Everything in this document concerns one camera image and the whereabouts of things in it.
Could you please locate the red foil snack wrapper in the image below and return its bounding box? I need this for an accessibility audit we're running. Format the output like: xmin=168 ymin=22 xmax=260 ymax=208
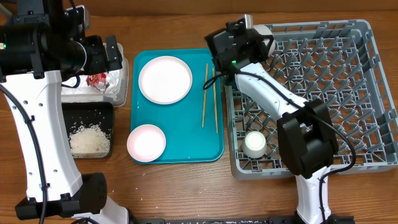
xmin=86 ymin=73 xmax=109 ymax=93

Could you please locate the white napkin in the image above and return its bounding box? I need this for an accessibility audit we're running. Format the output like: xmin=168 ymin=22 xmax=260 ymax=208
xmin=62 ymin=70 xmax=125 ymax=95

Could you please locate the grey bowl with rice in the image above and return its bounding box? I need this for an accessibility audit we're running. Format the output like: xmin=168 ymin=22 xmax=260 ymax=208
xmin=252 ymin=24 xmax=276 ymax=57

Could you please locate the pile of rice grains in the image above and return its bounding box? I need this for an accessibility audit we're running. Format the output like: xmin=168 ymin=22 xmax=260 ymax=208
xmin=69 ymin=124 xmax=111 ymax=159

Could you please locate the small white cup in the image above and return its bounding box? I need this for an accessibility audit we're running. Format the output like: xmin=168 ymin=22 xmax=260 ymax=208
xmin=243 ymin=131 xmax=267 ymax=159

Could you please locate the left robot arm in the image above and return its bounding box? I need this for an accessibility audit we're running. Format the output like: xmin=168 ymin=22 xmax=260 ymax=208
xmin=1 ymin=0 xmax=134 ymax=223

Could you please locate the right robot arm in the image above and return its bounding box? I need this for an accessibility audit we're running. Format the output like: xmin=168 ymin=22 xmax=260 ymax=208
xmin=203 ymin=15 xmax=354 ymax=223

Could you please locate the clear plastic waste bin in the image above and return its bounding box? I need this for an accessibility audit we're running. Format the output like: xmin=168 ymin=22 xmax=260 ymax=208
xmin=61 ymin=43 xmax=129 ymax=107

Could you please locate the grey dishwasher rack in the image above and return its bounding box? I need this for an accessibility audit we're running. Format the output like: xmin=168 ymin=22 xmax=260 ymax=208
xmin=225 ymin=19 xmax=397 ymax=180

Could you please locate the right wooden chopstick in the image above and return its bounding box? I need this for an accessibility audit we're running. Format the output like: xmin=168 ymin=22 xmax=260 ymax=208
xmin=212 ymin=68 xmax=218 ymax=134

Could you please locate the large white plate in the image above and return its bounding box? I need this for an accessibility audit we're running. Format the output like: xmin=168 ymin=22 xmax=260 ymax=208
xmin=138 ymin=56 xmax=193 ymax=105

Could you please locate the black rectangular tray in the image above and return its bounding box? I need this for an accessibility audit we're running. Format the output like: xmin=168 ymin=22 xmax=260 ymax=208
xmin=62 ymin=102 xmax=114 ymax=158

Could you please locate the small pink plate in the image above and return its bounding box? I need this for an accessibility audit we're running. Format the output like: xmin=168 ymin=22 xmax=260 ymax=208
xmin=127 ymin=124 xmax=166 ymax=162

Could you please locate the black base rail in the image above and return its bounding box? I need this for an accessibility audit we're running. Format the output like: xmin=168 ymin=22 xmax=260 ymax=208
xmin=127 ymin=213 xmax=355 ymax=224

